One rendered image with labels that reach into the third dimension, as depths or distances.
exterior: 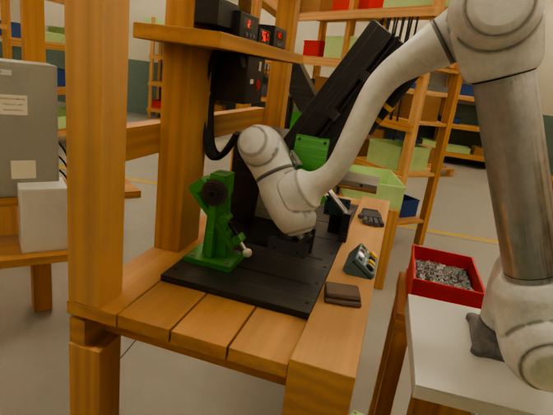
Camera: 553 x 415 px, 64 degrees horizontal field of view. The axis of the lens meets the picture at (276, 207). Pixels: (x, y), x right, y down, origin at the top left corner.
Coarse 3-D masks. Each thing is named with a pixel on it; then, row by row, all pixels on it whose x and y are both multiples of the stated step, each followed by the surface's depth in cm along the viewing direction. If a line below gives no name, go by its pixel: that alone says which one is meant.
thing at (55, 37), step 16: (0, 0) 503; (48, 0) 563; (0, 32) 513; (16, 32) 535; (48, 32) 583; (64, 32) 637; (48, 48) 578; (64, 48) 609; (64, 80) 635; (64, 112) 675; (64, 128) 647
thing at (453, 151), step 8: (448, 80) 943; (432, 88) 918; (440, 88) 914; (448, 88) 910; (464, 88) 910; (440, 96) 911; (464, 96) 908; (472, 96) 905; (440, 112) 963; (440, 120) 933; (456, 120) 926; (456, 128) 923; (464, 128) 920; (472, 128) 917; (376, 136) 966; (392, 136) 996; (432, 144) 949; (448, 144) 981; (448, 152) 943; (456, 152) 942; (464, 152) 941; (472, 152) 951; (480, 152) 939; (472, 160) 934; (480, 160) 931
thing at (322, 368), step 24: (384, 216) 202; (360, 240) 167; (336, 264) 143; (360, 288) 129; (312, 312) 112; (336, 312) 114; (360, 312) 116; (312, 336) 102; (336, 336) 103; (360, 336) 105; (312, 360) 94; (336, 360) 95; (288, 384) 95; (312, 384) 93; (336, 384) 92; (288, 408) 96; (312, 408) 95; (336, 408) 93
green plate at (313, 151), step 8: (296, 136) 149; (304, 136) 148; (312, 136) 148; (296, 144) 149; (304, 144) 148; (312, 144) 147; (320, 144) 147; (328, 144) 146; (296, 152) 149; (304, 152) 148; (312, 152) 147; (320, 152) 147; (304, 160) 148; (312, 160) 147; (320, 160) 147; (304, 168) 148; (312, 168) 147
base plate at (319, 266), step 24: (336, 240) 163; (192, 264) 130; (240, 264) 134; (264, 264) 136; (288, 264) 138; (312, 264) 140; (192, 288) 120; (216, 288) 118; (240, 288) 120; (264, 288) 121; (288, 288) 123; (312, 288) 125; (288, 312) 113
